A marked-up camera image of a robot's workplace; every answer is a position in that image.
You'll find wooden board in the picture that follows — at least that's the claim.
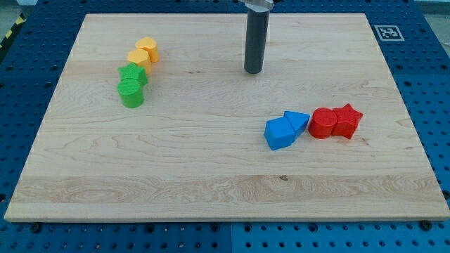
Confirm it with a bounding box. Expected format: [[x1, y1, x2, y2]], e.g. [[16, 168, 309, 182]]
[[5, 13, 449, 223]]

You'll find blue cube block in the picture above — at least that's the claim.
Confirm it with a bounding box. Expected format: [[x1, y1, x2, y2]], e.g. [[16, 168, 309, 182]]
[[264, 117, 295, 150]]

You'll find yellow black hazard tape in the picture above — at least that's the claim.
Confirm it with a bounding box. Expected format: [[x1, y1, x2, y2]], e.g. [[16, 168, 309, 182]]
[[1, 12, 27, 52]]

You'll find yellow heart block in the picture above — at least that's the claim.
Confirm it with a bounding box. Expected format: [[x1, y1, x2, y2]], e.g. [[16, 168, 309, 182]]
[[135, 37, 160, 63]]

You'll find black bolt left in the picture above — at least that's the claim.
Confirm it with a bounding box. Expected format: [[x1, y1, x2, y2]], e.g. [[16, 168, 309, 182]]
[[30, 223, 41, 234]]

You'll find black bolt right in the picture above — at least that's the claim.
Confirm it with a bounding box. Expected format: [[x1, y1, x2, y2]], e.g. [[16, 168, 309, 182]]
[[420, 220, 433, 231]]

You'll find yellow hexagon block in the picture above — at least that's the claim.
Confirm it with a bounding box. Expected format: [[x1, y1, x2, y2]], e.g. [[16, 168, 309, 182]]
[[127, 48, 152, 74]]

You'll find red cylinder block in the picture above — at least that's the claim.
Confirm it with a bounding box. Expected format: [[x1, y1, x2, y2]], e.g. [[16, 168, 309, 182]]
[[308, 108, 338, 139]]

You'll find black bolt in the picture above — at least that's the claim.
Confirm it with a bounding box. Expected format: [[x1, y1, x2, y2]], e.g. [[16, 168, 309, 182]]
[[30, 223, 41, 234], [420, 220, 433, 231]]

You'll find blue triangle block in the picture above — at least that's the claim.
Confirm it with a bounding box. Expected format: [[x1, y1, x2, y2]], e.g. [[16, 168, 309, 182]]
[[283, 111, 310, 138]]

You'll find white fiducial marker tag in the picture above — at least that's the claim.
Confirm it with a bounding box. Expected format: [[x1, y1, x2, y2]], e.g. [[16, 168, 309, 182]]
[[374, 25, 404, 41]]

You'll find red star block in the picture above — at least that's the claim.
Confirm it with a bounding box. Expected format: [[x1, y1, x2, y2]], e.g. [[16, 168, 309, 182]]
[[331, 103, 364, 139]]

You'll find green star block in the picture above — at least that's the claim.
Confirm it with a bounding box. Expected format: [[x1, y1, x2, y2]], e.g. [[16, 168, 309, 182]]
[[118, 63, 148, 86]]

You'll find green cylinder block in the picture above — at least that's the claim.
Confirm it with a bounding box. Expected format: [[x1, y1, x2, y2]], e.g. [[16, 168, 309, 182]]
[[117, 79, 144, 108]]

